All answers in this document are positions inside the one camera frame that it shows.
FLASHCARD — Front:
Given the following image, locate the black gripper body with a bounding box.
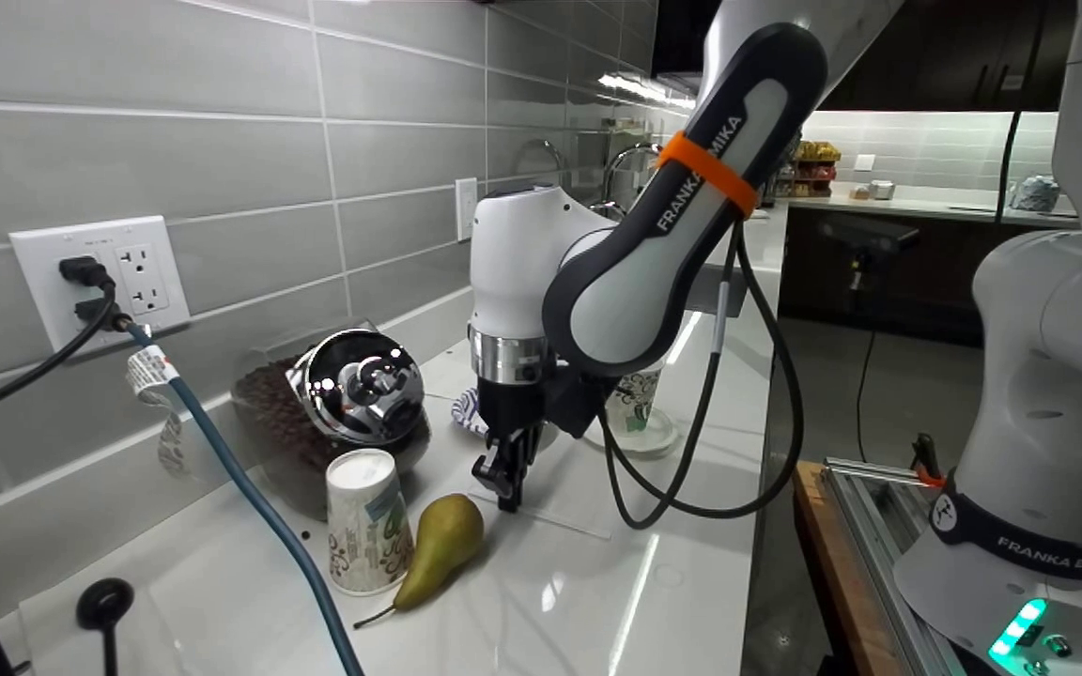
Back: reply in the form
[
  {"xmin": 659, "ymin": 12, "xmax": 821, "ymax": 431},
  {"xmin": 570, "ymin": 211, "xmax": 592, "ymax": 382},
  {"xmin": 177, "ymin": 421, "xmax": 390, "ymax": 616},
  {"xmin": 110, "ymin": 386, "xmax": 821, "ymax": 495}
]
[{"xmin": 475, "ymin": 380, "xmax": 552, "ymax": 438}]

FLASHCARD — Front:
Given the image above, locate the white patterned paper cup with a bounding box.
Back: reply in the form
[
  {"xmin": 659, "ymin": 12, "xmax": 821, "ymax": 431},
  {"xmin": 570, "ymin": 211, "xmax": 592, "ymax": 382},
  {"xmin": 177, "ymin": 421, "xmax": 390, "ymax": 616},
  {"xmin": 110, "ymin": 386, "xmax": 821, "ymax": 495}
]
[{"xmin": 614, "ymin": 362, "xmax": 671, "ymax": 435}]

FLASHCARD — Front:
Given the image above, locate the upside-down patterned paper cup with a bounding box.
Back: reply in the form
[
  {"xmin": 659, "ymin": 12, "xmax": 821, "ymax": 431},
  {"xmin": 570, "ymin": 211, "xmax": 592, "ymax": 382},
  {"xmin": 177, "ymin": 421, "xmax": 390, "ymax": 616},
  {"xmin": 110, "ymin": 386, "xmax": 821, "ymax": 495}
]
[{"xmin": 319, "ymin": 445, "xmax": 416, "ymax": 594}]

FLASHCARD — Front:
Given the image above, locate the blue patterned paper bowl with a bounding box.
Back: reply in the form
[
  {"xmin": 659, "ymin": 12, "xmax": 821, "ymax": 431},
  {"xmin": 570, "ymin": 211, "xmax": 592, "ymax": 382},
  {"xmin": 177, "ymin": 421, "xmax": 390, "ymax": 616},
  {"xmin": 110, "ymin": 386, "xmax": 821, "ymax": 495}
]
[{"xmin": 448, "ymin": 392, "xmax": 495, "ymax": 445}]

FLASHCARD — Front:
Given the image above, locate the green yellow pear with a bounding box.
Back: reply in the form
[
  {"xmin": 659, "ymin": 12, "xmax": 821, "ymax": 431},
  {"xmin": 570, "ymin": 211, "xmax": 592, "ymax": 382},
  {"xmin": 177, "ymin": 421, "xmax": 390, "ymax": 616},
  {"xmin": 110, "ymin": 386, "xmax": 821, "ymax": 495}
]
[{"xmin": 350, "ymin": 488, "xmax": 488, "ymax": 630}]

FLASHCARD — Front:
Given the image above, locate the white round plate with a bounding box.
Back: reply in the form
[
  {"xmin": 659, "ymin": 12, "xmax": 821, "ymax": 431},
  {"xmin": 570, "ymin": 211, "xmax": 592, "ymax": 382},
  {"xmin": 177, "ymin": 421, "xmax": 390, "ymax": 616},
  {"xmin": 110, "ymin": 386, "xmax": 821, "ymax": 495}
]
[{"xmin": 602, "ymin": 405, "xmax": 684, "ymax": 460}]

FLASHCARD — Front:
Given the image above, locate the shiny chrome metal vessel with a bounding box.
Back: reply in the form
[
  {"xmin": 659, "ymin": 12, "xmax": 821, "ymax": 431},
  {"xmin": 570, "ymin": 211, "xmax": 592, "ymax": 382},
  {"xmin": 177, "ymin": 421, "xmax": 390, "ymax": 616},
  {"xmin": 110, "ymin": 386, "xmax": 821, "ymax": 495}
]
[{"xmin": 282, "ymin": 326, "xmax": 428, "ymax": 447}]

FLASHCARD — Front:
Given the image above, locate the dark brown mat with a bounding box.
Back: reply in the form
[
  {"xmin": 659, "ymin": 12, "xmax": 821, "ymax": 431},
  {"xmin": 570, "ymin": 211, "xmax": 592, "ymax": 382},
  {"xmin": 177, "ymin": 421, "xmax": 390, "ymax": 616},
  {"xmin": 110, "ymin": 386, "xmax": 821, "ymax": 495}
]
[{"xmin": 230, "ymin": 352, "xmax": 438, "ymax": 476}]

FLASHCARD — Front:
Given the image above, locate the red-tipped metal rod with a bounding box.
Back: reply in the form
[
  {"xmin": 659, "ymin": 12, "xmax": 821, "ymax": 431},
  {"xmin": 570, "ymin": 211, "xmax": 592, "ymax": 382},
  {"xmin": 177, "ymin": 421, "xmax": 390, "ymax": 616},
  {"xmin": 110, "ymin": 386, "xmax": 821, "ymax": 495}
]
[{"xmin": 821, "ymin": 427, "xmax": 950, "ymax": 495}]

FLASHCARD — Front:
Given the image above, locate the fruit bowl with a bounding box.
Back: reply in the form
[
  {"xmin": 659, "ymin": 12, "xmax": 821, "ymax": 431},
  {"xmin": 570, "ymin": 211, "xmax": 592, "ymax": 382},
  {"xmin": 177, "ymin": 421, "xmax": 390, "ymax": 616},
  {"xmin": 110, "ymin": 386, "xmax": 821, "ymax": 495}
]
[{"xmin": 786, "ymin": 140, "xmax": 846, "ymax": 201}]

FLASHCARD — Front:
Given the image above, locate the black power plug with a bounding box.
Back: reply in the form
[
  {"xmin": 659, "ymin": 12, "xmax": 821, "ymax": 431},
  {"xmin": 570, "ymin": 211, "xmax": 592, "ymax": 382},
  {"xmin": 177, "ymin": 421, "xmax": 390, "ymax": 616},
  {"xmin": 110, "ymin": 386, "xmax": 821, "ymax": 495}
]
[
  {"xmin": 57, "ymin": 251, "xmax": 113, "ymax": 289},
  {"xmin": 67, "ymin": 294, "xmax": 135, "ymax": 336}
]

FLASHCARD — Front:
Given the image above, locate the dark kitchen cabinet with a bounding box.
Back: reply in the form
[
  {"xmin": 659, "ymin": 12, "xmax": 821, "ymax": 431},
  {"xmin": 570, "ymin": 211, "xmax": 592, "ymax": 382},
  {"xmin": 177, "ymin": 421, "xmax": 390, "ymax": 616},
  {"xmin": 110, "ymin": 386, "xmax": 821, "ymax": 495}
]
[{"xmin": 778, "ymin": 204, "xmax": 1070, "ymax": 351}]

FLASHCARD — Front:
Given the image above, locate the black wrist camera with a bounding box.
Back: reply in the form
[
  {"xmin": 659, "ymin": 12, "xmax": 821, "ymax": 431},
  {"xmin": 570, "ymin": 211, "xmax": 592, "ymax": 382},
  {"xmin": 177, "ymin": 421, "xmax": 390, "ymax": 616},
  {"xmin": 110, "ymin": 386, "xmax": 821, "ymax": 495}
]
[{"xmin": 547, "ymin": 363, "xmax": 624, "ymax": 445}]

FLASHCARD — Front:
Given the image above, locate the small white wall outlet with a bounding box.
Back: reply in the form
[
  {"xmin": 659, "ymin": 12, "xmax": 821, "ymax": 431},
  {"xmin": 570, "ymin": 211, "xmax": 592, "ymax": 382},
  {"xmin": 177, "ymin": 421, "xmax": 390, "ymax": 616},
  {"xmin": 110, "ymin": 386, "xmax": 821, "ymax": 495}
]
[{"xmin": 450, "ymin": 172, "xmax": 486, "ymax": 244}]

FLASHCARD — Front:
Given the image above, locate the blue cable with white tag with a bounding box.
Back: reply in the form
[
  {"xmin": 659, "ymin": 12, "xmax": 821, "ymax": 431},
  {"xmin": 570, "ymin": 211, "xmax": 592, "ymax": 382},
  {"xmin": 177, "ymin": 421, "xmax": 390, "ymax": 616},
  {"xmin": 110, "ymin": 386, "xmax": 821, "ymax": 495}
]
[{"xmin": 125, "ymin": 326, "xmax": 369, "ymax": 676}]

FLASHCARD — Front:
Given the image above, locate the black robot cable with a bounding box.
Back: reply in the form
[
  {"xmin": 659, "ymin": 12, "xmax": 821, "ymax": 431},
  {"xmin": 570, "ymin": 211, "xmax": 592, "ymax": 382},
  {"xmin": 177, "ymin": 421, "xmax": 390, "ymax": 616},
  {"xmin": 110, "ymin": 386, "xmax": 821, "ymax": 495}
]
[{"xmin": 595, "ymin": 222, "xmax": 810, "ymax": 534}]

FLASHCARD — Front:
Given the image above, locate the orange strap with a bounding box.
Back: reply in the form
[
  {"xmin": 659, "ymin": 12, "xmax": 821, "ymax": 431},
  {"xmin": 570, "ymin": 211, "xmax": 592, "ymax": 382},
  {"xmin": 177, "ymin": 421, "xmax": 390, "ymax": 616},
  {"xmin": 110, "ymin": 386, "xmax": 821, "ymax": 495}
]
[{"xmin": 654, "ymin": 130, "xmax": 762, "ymax": 219}]

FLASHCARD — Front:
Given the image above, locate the white four-socket wall outlet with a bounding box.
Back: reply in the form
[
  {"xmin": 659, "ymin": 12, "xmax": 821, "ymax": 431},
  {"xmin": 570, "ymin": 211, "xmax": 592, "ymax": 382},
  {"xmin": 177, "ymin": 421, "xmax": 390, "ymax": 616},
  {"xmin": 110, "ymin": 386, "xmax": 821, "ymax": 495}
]
[{"xmin": 8, "ymin": 211, "xmax": 192, "ymax": 352}]

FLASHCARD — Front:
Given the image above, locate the black suction cup mount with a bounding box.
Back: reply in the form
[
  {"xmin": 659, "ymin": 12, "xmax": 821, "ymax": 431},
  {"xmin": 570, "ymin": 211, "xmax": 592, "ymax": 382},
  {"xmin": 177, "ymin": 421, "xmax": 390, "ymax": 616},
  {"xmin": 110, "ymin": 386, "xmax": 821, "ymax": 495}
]
[{"xmin": 72, "ymin": 574, "xmax": 141, "ymax": 676}]

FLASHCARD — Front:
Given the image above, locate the black power cord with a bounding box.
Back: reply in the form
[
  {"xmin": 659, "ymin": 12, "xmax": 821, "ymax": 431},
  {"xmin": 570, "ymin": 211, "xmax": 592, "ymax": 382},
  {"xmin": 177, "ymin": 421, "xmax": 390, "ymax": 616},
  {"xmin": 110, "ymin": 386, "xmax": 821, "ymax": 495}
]
[{"xmin": 0, "ymin": 277, "xmax": 125, "ymax": 445}]

